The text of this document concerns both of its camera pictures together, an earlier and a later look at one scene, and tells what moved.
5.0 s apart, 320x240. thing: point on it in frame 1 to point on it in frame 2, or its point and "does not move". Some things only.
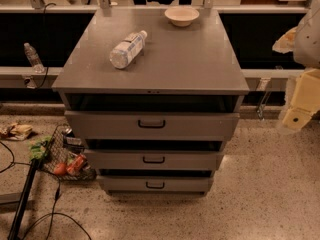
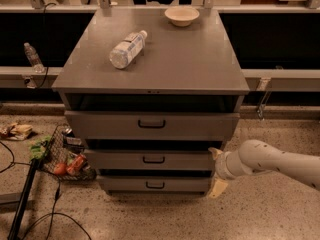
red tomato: x=60 y=169 does not move
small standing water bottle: x=34 y=59 does not move
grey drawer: x=154 y=160 does not move
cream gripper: x=308 y=42 to x=222 y=167
